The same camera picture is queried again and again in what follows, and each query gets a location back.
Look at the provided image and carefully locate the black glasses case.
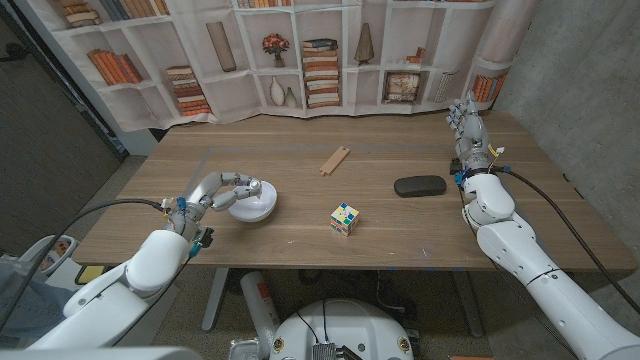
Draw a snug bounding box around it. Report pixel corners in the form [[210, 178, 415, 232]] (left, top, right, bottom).
[[393, 174, 448, 199]]

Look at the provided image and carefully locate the grey table leg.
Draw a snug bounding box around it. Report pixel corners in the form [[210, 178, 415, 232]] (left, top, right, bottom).
[[201, 268, 230, 333], [452, 271, 485, 339]]

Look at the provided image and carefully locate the white round frame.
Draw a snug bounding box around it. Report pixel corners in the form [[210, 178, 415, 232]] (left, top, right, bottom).
[[18, 234, 80, 277]]

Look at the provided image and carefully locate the colourful puzzle cube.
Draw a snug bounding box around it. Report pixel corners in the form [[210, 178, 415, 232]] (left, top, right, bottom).
[[329, 202, 360, 238]]

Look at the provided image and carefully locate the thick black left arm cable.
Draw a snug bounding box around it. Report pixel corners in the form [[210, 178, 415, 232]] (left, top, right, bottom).
[[0, 198, 167, 331]]

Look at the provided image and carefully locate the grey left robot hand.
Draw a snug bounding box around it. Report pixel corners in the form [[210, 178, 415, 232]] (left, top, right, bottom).
[[164, 171, 264, 240]]

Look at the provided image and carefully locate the silver foil tray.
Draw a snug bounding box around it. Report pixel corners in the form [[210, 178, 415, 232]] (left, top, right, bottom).
[[229, 338, 262, 360]]

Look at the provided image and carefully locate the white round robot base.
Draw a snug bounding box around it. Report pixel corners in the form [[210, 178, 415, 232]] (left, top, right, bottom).
[[269, 298, 415, 360]]

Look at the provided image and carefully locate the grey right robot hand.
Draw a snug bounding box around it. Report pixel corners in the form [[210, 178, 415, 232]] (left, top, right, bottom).
[[446, 88, 495, 176]]

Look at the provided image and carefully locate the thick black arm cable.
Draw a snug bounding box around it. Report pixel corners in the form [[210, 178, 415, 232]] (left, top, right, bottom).
[[0, 198, 167, 331], [494, 164, 640, 317]]

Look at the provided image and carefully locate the white ceramic bowl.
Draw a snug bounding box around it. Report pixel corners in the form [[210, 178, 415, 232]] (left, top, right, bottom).
[[227, 179, 278, 224]]

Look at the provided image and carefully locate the wooden track block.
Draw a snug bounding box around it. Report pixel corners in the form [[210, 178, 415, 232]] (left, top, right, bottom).
[[319, 145, 351, 178]]

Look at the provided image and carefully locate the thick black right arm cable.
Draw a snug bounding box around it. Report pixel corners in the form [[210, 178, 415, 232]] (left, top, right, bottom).
[[494, 164, 640, 317]]

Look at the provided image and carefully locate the white cylinder roll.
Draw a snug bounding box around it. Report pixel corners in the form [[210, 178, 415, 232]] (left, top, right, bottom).
[[239, 271, 281, 346]]

